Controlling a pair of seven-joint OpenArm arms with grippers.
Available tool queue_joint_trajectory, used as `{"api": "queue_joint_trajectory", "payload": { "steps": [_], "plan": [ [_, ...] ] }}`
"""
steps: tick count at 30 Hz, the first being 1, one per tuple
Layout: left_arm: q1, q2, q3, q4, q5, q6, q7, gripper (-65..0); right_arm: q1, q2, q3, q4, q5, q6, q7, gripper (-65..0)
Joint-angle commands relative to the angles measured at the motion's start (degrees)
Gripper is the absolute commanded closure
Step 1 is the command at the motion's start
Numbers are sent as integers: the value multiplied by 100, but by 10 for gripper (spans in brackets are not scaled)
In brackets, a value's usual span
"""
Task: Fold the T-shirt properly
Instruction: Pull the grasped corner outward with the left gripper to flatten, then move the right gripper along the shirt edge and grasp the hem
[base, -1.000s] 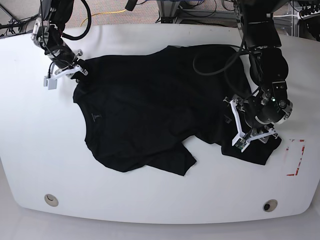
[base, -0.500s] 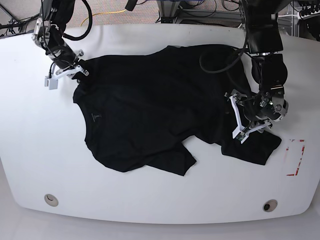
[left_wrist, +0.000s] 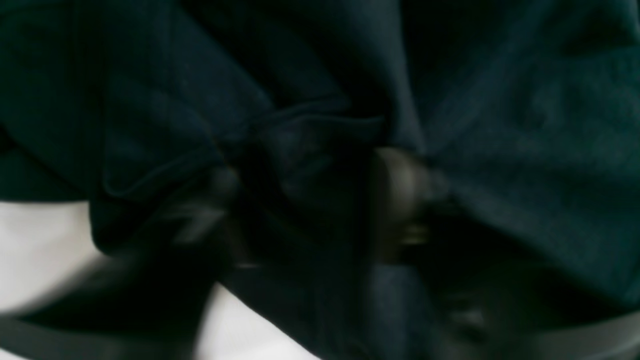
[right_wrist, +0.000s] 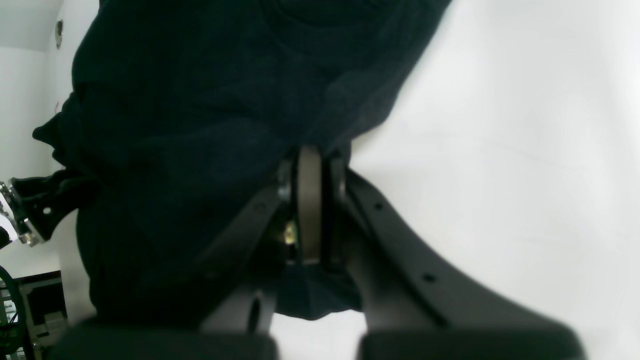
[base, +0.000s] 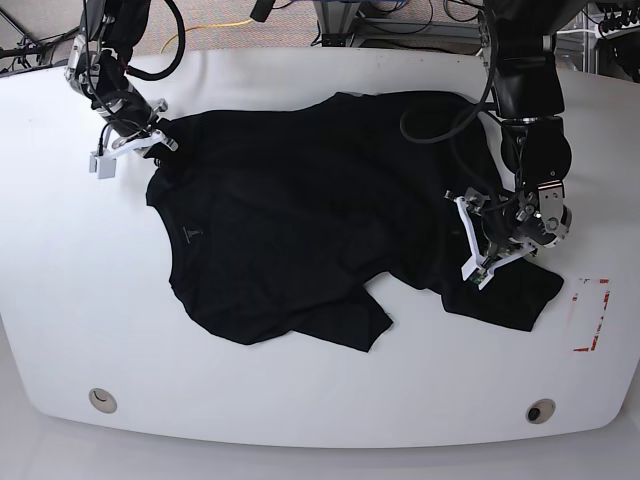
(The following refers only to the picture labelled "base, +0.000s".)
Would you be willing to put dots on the right table cable grommet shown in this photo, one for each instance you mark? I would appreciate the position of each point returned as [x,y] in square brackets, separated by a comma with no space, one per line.
[540,411]

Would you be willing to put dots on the grey aluminium frame stand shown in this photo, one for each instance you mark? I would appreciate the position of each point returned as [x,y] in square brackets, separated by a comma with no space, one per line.
[335,20]

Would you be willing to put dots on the white power strip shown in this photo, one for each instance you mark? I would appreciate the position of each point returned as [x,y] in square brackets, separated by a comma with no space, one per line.
[616,26]

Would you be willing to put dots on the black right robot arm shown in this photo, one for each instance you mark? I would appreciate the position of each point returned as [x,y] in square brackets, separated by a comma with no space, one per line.
[99,66]

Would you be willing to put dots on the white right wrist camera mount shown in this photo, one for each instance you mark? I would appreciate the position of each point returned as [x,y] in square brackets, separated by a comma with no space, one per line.
[103,161]

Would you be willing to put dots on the table cable grommet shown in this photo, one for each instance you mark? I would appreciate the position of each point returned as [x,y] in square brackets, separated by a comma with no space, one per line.
[102,400]
[540,411]

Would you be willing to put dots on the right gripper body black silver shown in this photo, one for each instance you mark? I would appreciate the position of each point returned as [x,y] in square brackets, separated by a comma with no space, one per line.
[127,113]

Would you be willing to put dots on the black T-shirt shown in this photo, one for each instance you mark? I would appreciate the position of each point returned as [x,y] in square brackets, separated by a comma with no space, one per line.
[278,219]

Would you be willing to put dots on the left table cable grommet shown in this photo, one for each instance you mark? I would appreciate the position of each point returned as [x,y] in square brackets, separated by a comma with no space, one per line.
[102,400]

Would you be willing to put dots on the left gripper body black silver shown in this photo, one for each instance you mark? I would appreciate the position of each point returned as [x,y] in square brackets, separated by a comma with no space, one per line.
[509,219]

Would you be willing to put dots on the red tape rectangle marking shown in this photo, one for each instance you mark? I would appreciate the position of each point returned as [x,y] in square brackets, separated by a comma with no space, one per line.
[588,309]

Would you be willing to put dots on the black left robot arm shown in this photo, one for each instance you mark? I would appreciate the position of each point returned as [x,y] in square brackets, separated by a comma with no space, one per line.
[529,100]

